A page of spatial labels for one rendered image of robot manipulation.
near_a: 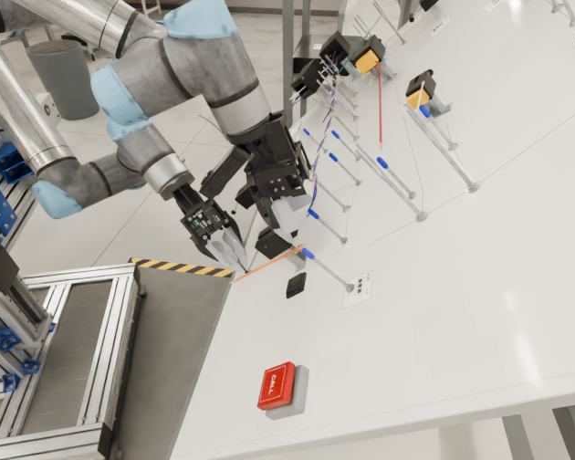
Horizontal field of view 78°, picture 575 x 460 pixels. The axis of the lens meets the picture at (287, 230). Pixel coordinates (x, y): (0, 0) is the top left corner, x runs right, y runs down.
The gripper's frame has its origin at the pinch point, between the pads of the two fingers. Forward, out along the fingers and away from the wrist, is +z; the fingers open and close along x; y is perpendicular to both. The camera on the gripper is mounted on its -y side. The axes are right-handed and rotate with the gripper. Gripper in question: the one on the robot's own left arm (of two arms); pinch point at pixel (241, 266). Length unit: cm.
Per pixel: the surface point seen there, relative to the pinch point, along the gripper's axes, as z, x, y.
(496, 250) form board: 11.2, 20.7, 39.8
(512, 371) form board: 16, 11, 47
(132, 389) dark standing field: 22, -68, -94
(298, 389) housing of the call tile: 13.3, -4.3, 28.5
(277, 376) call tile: 11.0, -5.5, 26.7
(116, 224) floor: -55, -44, -181
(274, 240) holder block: -1.0, 6.9, 11.1
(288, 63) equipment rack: -41, 60, -55
